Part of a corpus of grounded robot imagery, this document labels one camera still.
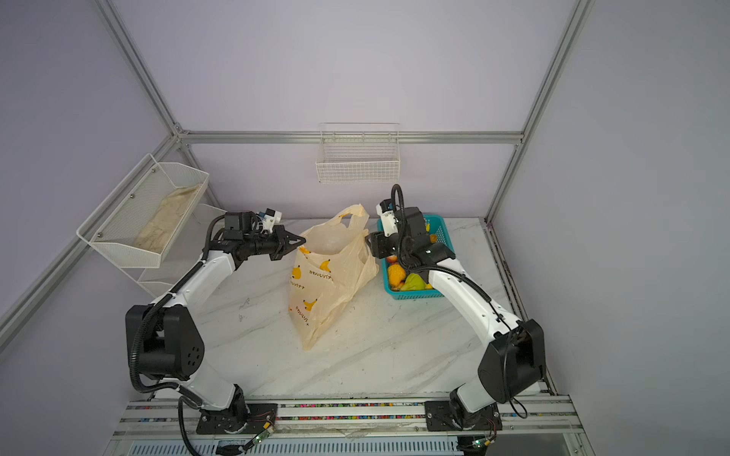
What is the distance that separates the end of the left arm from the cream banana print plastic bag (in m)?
0.06

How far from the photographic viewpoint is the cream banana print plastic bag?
2.67ft

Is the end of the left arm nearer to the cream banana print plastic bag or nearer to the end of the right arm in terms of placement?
the cream banana print plastic bag

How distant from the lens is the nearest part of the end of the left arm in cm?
66
